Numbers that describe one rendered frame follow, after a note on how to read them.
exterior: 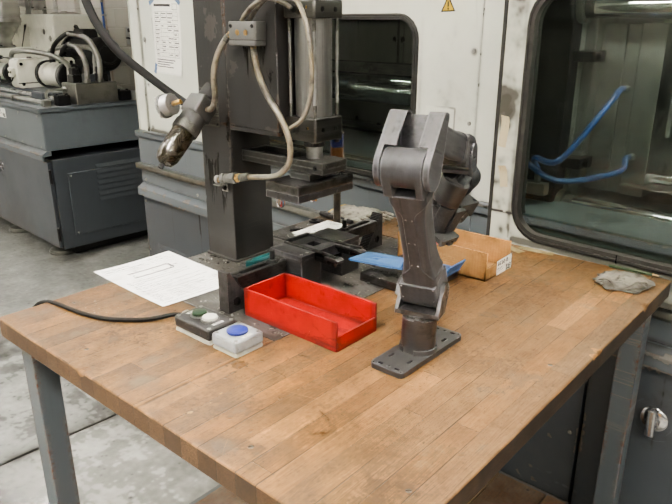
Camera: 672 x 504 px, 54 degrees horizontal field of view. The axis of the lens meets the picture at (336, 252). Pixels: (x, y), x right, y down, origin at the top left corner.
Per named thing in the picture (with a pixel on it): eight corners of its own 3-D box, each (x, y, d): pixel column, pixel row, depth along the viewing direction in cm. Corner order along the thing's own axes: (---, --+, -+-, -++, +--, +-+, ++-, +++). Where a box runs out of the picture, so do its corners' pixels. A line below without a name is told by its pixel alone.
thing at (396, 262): (407, 271, 131) (407, 256, 130) (348, 259, 141) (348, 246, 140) (426, 263, 136) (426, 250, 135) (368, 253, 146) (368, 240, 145)
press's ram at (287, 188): (302, 218, 138) (299, 73, 128) (222, 197, 154) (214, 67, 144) (356, 201, 151) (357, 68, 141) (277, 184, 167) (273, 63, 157)
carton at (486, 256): (484, 285, 152) (487, 253, 149) (397, 260, 167) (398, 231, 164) (510, 270, 161) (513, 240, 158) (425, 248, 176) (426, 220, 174)
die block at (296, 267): (302, 293, 145) (301, 261, 143) (270, 281, 151) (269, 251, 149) (358, 268, 159) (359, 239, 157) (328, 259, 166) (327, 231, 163)
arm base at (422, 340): (369, 325, 112) (403, 337, 107) (433, 291, 126) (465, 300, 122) (368, 366, 114) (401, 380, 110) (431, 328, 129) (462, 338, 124)
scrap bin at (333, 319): (336, 353, 119) (336, 323, 117) (244, 314, 134) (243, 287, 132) (376, 330, 128) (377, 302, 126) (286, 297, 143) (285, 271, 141)
